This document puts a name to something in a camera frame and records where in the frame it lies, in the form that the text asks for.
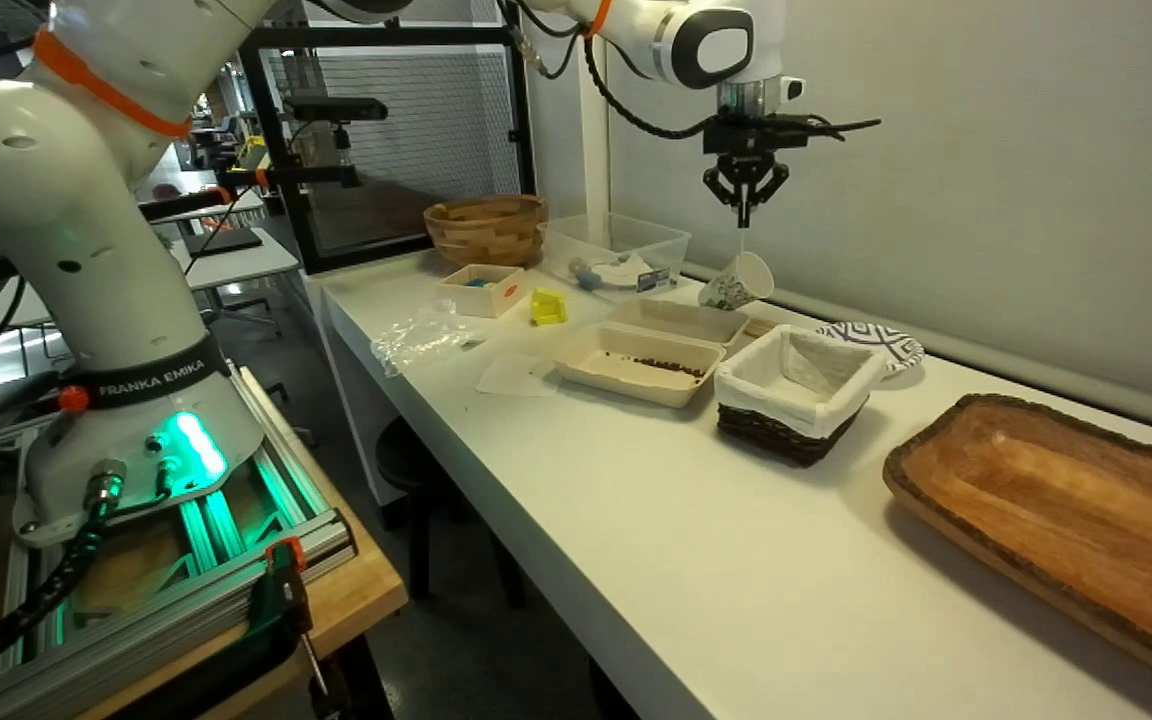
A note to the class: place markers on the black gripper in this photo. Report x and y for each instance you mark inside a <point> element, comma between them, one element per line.
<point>745,160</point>

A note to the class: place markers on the white patterned paper cup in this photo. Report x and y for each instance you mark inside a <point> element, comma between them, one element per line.
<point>741,279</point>

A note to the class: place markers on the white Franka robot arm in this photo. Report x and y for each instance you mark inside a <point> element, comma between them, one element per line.
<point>71,203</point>

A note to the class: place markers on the clear plastic storage bin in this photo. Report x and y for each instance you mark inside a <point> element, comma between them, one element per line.
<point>618,247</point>

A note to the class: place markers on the dark basket with white liner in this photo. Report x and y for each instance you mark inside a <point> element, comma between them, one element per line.
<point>796,384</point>

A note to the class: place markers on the beige clamshell takeout container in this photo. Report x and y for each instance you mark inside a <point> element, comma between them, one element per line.
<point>639,361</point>

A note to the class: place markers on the black and white patterned plate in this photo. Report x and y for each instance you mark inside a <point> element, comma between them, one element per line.
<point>893,344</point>

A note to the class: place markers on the yellow toy block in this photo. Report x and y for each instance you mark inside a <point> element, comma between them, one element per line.
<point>550,308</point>

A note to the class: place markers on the woven wicker basket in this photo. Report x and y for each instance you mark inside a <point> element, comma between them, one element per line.
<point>485,233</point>

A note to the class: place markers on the clear plastic bag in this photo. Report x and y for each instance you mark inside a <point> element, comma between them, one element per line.
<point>423,339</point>

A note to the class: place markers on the brown wooden tray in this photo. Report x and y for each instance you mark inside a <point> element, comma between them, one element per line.
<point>1069,522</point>

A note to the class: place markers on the grey side desk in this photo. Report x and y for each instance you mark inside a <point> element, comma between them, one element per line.
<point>237,252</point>

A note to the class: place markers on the wooden mounting board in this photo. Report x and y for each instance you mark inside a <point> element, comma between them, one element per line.
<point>348,602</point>

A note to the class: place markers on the black and orange clamp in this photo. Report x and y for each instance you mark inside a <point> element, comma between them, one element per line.
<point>284,602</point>

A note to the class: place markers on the black metal frame cabinet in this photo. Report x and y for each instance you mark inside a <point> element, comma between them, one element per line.
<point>338,214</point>

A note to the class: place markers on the black stereo camera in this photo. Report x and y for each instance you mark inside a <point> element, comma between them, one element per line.
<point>338,110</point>

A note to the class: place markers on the aluminium profile base frame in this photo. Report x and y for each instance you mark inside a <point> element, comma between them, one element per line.
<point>256,533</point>

